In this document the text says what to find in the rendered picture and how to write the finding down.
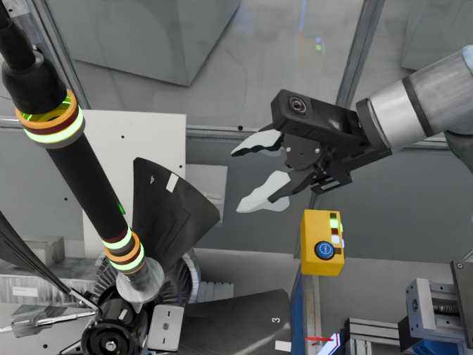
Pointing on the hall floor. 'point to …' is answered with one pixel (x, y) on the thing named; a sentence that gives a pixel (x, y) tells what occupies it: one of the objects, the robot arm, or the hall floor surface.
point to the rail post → (295, 287)
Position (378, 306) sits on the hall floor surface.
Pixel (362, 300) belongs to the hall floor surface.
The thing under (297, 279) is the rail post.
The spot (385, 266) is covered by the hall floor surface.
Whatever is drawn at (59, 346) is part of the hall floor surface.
